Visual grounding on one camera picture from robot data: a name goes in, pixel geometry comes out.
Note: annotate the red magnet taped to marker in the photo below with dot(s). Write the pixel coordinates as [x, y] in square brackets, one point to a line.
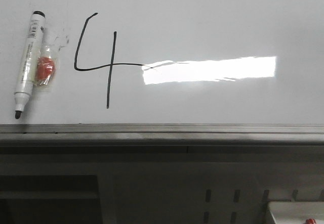
[45, 71]

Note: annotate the white whiteboard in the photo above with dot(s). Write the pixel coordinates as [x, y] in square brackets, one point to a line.
[169, 71]

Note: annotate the white wavy-edged marker tray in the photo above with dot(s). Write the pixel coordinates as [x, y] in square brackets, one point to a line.
[294, 212]

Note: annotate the white black-tip whiteboard marker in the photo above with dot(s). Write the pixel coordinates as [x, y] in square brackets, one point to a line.
[29, 60]

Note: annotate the red capped whiteboard marker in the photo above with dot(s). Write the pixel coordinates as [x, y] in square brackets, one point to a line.
[310, 221]

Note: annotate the white perforated pegboard panel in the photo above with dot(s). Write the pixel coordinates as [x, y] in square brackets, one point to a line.
[203, 192]

